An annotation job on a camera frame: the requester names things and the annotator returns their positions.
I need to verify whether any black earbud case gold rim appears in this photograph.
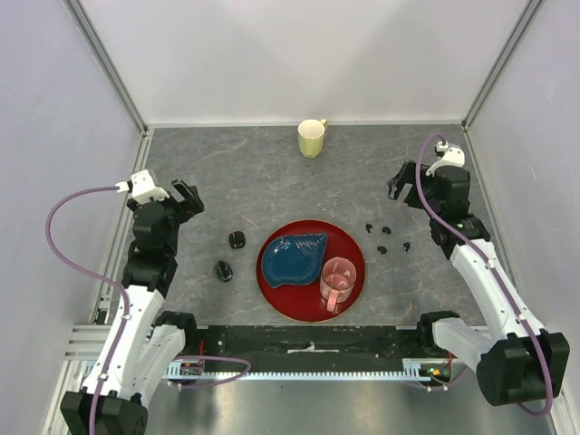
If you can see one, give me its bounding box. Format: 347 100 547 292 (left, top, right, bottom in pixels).
228 230 247 249

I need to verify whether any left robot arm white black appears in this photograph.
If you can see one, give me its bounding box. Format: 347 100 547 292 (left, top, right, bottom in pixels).
60 169 205 434

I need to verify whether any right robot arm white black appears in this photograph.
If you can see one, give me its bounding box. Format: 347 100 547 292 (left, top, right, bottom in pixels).
388 160 570 410

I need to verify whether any yellow-green ceramic mug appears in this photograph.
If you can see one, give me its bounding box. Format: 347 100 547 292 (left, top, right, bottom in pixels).
297 119 328 159

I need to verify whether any pink glass mug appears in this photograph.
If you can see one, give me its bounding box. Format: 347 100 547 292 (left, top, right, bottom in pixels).
320 256 357 313

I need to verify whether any blue leaf-shaped dish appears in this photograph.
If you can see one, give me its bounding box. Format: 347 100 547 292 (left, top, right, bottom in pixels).
260 233 327 288

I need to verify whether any round red tray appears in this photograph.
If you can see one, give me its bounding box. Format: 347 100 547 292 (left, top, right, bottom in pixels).
256 219 367 324

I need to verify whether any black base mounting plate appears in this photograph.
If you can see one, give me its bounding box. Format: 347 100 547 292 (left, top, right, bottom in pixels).
179 325 448 373

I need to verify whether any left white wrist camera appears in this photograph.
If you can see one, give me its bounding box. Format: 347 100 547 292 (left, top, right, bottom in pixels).
115 169 169 205

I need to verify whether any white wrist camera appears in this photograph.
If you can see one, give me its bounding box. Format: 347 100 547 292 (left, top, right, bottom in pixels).
115 169 169 205
426 140 466 177

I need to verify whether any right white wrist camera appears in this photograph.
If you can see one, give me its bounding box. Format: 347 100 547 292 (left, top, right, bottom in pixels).
426 140 466 177

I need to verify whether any slotted cable duct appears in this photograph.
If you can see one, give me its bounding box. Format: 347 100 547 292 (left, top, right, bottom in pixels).
163 360 450 382

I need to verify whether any right aluminium frame post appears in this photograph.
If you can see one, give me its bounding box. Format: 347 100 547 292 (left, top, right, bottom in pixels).
461 0 545 132

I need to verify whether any aluminium frame post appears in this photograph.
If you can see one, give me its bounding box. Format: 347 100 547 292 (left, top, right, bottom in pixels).
63 0 149 135
461 0 545 132

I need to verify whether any left aluminium frame post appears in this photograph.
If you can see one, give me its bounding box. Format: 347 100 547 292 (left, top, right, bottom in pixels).
63 0 149 135

